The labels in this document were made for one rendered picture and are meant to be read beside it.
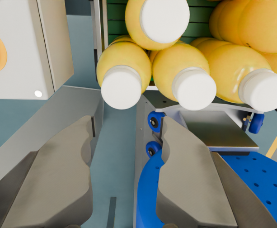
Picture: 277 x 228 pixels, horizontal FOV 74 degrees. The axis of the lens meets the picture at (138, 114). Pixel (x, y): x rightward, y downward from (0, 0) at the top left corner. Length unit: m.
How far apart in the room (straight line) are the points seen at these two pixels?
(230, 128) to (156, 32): 0.26
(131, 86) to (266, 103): 0.14
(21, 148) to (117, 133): 0.87
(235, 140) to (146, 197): 0.17
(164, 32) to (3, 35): 0.14
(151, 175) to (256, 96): 0.19
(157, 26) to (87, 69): 1.20
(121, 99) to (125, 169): 1.63
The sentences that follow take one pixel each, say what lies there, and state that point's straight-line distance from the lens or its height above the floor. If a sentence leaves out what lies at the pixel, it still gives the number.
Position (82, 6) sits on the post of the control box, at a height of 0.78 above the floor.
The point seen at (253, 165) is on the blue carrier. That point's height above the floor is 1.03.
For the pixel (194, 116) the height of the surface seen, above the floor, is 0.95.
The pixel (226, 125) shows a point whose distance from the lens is 0.38.
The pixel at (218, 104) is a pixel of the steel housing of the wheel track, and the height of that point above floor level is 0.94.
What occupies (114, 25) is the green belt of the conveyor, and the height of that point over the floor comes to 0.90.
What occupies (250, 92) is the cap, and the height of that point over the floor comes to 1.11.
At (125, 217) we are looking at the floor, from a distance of 2.37.
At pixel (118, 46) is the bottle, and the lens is 0.23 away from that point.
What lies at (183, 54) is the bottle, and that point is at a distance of 0.22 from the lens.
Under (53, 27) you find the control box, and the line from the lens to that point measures 0.24.
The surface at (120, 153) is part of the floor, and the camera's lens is 1.67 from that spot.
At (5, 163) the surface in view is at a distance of 0.79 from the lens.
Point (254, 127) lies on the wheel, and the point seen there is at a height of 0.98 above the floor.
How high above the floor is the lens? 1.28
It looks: 62 degrees down
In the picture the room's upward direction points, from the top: 177 degrees clockwise
